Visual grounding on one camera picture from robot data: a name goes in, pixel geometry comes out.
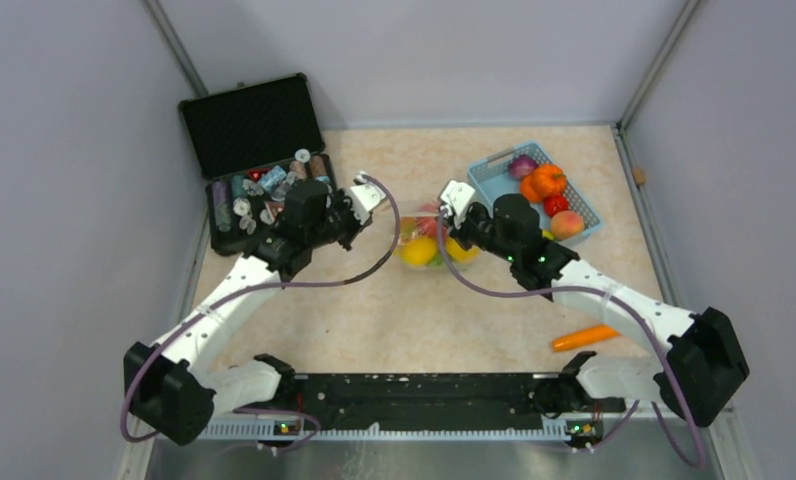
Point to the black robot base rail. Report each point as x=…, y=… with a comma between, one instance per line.
x=435, y=402

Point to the purple toy onion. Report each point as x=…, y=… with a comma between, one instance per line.
x=521, y=166

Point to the clear dotted zip bag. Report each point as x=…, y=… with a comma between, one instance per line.
x=408, y=211

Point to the red toy pepper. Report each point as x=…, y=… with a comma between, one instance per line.
x=555, y=204

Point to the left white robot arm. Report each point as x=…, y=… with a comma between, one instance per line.
x=170, y=388

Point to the orange toy pumpkin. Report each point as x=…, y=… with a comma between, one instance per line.
x=544, y=181

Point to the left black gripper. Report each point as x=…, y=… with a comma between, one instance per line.
x=357, y=222

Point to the black poker chip case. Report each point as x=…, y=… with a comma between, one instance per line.
x=247, y=133

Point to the small yellow toy lemon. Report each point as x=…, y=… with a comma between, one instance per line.
x=459, y=254

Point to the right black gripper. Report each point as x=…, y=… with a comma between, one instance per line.
x=460, y=230

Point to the orange toy carrot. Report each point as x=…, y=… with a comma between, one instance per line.
x=582, y=338

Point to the toy peach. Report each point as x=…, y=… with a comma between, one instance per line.
x=566, y=224

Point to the red toy apple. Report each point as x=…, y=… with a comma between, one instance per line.
x=427, y=226

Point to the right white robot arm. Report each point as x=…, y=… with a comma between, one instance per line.
x=696, y=363

